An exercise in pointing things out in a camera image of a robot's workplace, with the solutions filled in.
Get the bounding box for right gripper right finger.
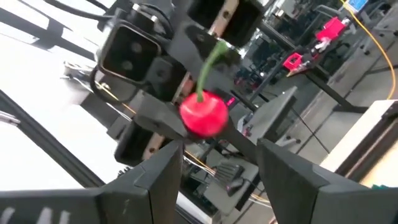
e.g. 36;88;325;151
257;138;329;224

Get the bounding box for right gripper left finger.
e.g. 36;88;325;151
99;141;185;224

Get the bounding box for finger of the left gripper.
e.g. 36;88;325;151
169;23;242;93
134;92;192;144

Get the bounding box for small red toy cherry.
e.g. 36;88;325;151
179;40;230;139

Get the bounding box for black computer mouse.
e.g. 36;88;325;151
226;177;246;197

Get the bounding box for black keyboard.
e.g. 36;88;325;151
214;161;246;185

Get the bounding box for red plastic bin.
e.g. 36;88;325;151
282;52;304;72
315;16;348;42

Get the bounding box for grey side desk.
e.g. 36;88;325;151
201;86;299;215

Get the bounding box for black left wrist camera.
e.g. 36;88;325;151
96;20;162;85

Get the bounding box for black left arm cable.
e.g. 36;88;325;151
43;0;139;105

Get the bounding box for yellow cable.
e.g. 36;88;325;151
340;0;397;100

